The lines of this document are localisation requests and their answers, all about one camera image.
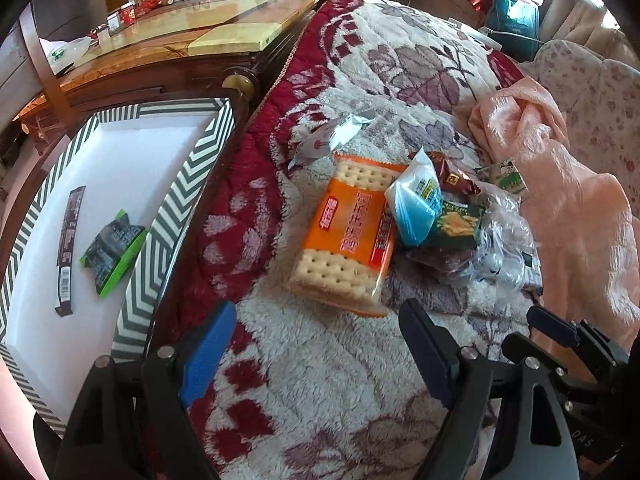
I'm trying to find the teal bag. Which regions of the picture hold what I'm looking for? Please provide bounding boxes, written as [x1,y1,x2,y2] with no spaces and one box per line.
[485,0,541,58]

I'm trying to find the dark snack bar wrapper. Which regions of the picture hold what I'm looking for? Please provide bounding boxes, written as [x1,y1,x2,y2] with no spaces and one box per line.
[54,186,87,317]

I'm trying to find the wooden table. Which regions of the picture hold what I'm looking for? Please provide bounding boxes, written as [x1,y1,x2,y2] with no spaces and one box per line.
[12,0,321,126]

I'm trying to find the green white striped box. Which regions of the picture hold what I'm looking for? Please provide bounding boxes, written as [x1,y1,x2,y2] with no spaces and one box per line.
[0,97,236,436]

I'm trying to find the floral cushion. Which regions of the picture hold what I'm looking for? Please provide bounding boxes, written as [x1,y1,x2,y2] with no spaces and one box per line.
[520,40,640,171]

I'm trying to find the clear bag of dates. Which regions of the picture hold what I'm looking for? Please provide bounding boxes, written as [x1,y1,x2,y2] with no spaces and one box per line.
[407,245,476,286]

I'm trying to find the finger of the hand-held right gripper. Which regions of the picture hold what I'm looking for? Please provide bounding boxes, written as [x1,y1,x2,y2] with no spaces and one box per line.
[526,304,583,348]
[501,331,568,378]

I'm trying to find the white plastic bag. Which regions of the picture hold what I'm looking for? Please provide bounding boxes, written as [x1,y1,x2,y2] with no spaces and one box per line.
[40,37,93,76]

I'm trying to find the blue white snack packet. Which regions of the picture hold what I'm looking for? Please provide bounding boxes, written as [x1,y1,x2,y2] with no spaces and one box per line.
[384,147,445,247]

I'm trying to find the pink blanket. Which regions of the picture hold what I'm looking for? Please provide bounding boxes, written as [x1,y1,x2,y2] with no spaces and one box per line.
[467,75,640,361]

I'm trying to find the orange cracker packet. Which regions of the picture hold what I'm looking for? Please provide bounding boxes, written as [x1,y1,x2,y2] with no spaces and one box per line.
[287,152,408,317]

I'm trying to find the clear bag of nuts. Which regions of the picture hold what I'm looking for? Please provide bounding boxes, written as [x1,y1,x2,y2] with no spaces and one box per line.
[465,182,543,293]

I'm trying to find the small green white packet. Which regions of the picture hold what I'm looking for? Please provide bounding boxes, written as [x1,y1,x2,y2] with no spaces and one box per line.
[487,159,523,196]

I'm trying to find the white silver snack packet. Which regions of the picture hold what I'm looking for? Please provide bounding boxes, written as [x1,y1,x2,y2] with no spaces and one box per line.
[287,112,378,171]

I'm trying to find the green chip packet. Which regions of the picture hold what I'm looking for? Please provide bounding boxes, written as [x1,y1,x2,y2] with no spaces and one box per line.
[425,199,485,251]

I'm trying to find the brown snack packet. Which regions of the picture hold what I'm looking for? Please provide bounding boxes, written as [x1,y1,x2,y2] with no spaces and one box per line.
[407,150,482,203]

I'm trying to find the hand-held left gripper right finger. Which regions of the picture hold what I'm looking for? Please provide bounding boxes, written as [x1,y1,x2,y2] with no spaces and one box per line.
[398,299,581,480]

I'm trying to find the red white floral blanket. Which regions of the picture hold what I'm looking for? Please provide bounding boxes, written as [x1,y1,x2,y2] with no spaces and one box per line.
[165,0,546,480]

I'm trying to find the green dark snack packet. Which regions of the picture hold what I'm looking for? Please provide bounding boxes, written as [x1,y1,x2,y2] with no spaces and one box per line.
[80,210,148,298]

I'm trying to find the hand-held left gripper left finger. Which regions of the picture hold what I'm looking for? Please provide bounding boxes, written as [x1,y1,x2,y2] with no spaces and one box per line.
[52,301,238,480]

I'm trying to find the wooden chair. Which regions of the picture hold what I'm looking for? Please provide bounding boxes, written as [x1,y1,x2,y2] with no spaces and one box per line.
[0,0,76,126]

